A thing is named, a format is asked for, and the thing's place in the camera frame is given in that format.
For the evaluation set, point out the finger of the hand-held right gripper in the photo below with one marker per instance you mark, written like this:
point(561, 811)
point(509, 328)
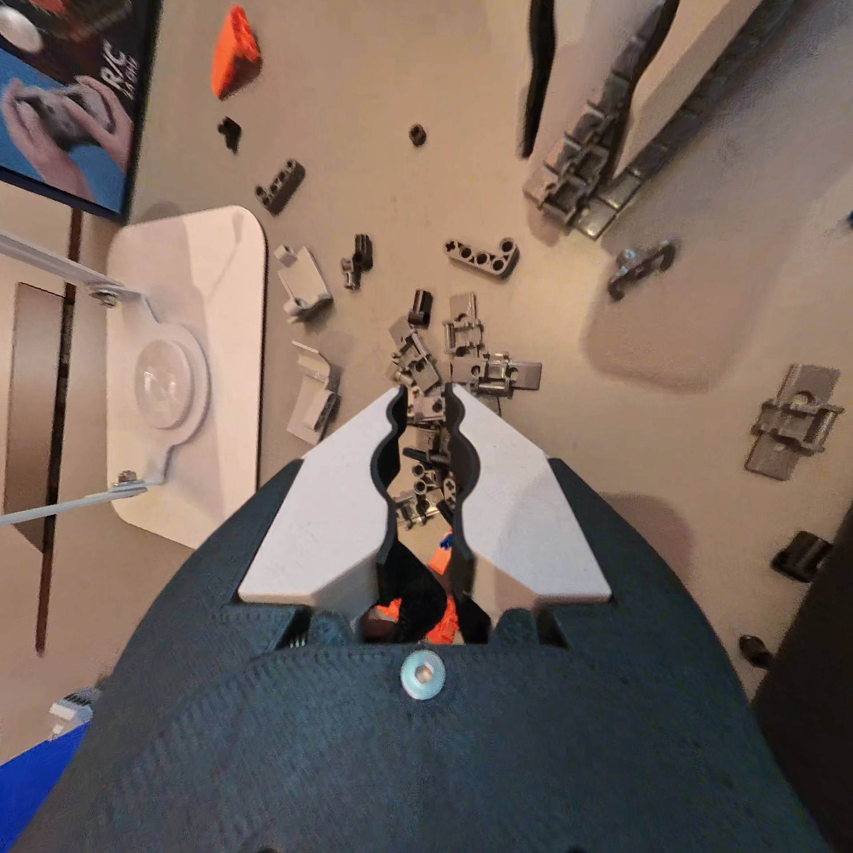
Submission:
point(540, 66)
point(686, 53)

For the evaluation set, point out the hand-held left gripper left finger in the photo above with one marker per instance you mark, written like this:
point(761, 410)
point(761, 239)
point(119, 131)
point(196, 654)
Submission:
point(320, 526)

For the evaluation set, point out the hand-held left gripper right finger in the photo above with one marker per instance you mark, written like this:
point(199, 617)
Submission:
point(526, 526)

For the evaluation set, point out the grey clip plate assembly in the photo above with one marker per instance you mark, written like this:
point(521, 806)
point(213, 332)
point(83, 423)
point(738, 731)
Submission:
point(573, 173)

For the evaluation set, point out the grey plate with clips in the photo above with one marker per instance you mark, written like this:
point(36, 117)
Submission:
point(793, 420)

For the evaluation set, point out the blue plastic bin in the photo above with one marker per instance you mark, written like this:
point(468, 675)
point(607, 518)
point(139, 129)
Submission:
point(33, 786)

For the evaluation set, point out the pale grey angled panel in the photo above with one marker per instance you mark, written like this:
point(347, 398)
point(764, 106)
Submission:
point(313, 400)

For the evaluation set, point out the pile of grey clip plates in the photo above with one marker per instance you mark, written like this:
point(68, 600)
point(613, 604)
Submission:
point(416, 360)

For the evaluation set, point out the grey perforated beam assembly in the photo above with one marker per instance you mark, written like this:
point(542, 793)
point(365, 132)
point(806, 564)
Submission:
point(483, 256)

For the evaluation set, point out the pale blue book stand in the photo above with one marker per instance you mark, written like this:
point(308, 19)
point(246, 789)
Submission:
point(163, 386)

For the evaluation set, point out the grey forked connector piece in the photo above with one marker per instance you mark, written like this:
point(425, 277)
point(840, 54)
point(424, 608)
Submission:
point(640, 266)

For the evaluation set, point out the black round connector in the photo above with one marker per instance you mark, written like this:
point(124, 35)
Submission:
point(420, 308)

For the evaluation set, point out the pale curved panel with pins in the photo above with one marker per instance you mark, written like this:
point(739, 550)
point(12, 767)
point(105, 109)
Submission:
point(303, 283)

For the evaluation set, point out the short black pin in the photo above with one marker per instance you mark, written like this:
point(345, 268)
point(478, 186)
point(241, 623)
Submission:
point(756, 650)

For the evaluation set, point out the black and grey connector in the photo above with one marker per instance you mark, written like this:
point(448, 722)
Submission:
point(358, 260)

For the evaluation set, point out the white rounded tray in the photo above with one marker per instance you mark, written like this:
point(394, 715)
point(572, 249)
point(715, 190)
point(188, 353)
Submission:
point(220, 280)

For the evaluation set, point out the black square connector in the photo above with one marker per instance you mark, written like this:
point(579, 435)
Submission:
point(799, 556)

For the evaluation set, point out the grey angled holed beam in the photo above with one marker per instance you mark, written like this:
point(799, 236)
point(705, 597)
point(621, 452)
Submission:
point(280, 186)

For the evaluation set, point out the orange plastic wedge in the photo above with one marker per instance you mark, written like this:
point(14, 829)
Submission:
point(234, 53)

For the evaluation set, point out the pale grey toothed piece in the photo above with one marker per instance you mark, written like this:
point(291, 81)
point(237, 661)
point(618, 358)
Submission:
point(70, 710)

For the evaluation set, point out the black angled connector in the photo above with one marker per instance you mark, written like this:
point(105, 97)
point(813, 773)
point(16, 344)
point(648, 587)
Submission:
point(230, 133)

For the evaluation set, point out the black dimpled foam pad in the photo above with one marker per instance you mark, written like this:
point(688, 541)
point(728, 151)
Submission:
point(813, 733)

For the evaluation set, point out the toy set cardboard box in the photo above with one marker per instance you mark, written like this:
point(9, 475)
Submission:
point(66, 100)

